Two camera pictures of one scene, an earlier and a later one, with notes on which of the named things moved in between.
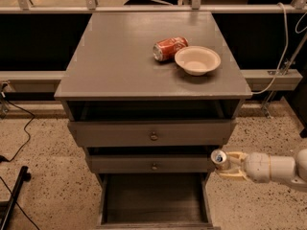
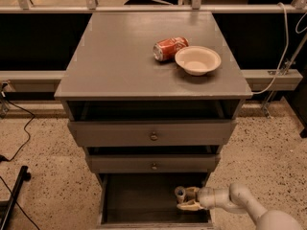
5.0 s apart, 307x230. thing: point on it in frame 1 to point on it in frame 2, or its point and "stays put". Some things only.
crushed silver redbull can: (220, 159) to (179, 193)
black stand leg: (8, 206) stays put
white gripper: (256, 167) to (205, 195)
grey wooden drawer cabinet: (149, 126) stays put
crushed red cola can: (165, 50) stays put
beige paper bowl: (197, 60) stays put
